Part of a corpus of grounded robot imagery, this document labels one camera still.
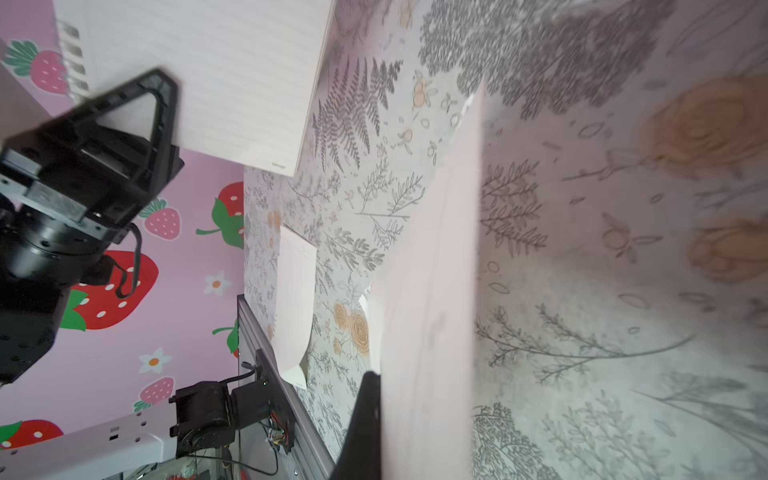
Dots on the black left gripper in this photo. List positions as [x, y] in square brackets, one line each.
[96, 173]

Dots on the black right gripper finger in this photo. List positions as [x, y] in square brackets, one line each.
[360, 457]

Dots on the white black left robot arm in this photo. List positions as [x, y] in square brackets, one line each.
[41, 260]

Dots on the aluminium rail base frame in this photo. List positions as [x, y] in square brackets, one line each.
[309, 458]

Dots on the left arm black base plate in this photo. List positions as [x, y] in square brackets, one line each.
[264, 401]

